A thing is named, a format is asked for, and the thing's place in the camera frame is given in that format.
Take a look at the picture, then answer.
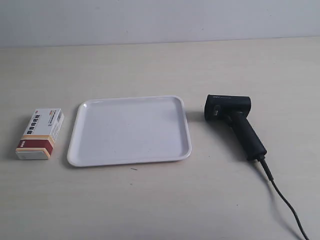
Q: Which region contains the white red medicine box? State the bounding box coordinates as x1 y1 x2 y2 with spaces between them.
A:
15 108 64 160

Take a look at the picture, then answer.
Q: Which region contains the black scanner cable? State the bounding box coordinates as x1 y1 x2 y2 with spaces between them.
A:
253 157 311 240

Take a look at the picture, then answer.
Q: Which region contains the white plastic tray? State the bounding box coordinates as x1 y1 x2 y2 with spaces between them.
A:
67 95 192 168

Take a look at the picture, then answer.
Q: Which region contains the black handheld barcode scanner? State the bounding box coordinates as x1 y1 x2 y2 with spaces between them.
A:
204 94 267 161

